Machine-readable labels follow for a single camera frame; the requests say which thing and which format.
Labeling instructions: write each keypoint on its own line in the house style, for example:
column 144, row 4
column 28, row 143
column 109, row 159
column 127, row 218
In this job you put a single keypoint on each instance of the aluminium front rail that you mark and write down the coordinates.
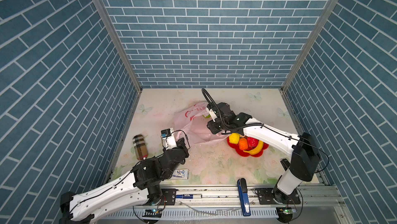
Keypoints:
column 314, row 195

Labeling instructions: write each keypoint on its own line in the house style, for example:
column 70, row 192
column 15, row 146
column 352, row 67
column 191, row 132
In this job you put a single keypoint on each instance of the blue marker pen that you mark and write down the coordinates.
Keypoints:
column 189, row 196

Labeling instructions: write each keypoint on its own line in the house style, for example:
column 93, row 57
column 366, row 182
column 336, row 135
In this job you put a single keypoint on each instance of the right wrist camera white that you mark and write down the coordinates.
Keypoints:
column 212, row 114

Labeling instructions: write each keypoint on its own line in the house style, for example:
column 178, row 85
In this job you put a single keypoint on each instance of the yellow banana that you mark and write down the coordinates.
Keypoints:
column 256, row 150

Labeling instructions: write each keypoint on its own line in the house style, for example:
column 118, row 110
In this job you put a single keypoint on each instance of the green circuit board right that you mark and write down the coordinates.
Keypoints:
column 285, row 211

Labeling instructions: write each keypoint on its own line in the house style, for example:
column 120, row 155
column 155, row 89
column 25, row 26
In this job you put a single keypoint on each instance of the blue black stapler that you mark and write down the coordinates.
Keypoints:
column 243, row 196

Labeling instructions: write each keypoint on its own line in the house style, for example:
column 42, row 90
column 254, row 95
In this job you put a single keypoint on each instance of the toothpaste box white blue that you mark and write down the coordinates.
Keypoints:
column 180, row 174

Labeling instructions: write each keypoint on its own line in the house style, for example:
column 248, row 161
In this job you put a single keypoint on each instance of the black remote-like object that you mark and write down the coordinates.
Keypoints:
column 285, row 164

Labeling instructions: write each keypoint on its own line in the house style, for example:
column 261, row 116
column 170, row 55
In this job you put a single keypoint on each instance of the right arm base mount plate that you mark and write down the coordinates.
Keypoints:
column 263, row 195

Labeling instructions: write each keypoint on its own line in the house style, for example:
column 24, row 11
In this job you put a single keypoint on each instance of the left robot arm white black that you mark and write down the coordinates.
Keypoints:
column 139, row 186

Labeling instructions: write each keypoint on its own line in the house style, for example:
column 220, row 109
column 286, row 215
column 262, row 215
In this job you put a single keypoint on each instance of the green circuit board left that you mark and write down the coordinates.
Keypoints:
column 151, row 213

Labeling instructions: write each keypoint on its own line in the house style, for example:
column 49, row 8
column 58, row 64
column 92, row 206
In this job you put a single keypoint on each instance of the orange fruit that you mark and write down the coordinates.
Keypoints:
column 243, row 144

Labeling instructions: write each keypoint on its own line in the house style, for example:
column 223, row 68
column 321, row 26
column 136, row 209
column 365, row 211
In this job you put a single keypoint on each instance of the green circuit board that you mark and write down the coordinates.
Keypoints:
column 285, row 211
column 151, row 213

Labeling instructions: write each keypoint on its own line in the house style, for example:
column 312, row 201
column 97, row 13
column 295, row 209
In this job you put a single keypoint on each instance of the plaid brown cylinder case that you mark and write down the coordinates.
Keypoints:
column 139, row 147

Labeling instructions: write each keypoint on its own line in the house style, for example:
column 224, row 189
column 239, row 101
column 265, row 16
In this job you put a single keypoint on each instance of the pink plastic fruit bag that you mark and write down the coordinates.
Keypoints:
column 194, row 124

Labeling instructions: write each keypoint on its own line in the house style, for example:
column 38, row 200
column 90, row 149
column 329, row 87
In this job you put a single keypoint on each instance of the red flower-shaped plate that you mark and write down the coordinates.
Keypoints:
column 242, row 154

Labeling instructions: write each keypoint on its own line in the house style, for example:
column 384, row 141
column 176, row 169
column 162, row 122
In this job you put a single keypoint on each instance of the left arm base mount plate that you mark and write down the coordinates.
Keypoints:
column 168, row 196

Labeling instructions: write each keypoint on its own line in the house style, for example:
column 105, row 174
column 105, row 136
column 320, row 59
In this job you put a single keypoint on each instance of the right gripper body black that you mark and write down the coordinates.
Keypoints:
column 217, row 126

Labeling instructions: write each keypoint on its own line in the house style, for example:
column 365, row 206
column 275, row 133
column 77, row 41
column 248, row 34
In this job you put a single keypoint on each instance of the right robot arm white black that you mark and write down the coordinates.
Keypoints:
column 302, row 153

